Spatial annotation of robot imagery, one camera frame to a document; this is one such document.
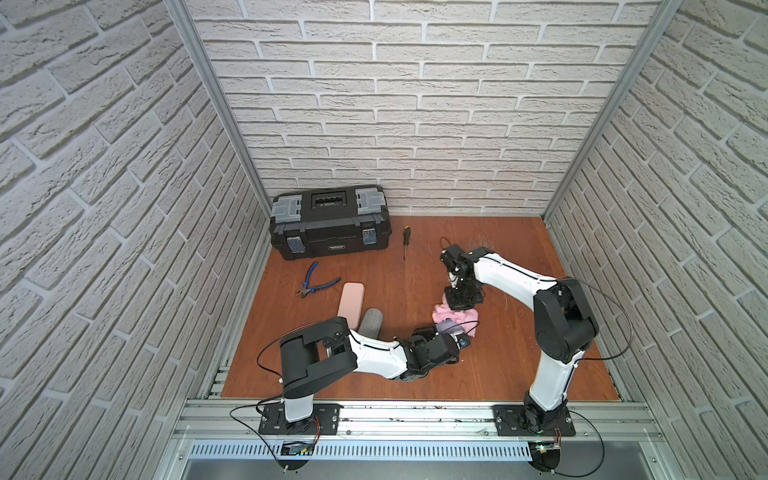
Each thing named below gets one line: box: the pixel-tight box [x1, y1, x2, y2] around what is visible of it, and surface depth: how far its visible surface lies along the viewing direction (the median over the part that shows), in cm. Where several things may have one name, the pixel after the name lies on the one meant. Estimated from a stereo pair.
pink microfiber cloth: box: [432, 293, 479, 337], surface depth 88 cm
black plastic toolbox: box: [268, 185, 393, 261], surface depth 99 cm
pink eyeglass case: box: [337, 282, 365, 330], surface depth 95 cm
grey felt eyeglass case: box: [358, 308, 383, 339], surface depth 90 cm
